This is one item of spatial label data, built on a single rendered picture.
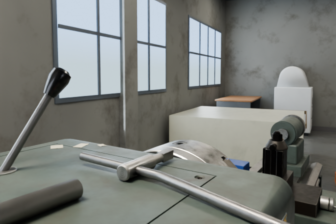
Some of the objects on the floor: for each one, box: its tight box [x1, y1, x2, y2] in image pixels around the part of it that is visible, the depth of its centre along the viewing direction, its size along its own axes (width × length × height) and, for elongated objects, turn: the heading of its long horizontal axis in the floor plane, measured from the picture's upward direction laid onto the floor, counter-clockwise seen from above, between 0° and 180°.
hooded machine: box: [274, 66, 313, 136], centre depth 712 cm, size 85×74×162 cm
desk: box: [215, 96, 262, 109], centre depth 729 cm, size 84×158×85 cm
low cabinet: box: [169, 106, 307, 169], centre depth 503 cm, size 163×201×76 cm
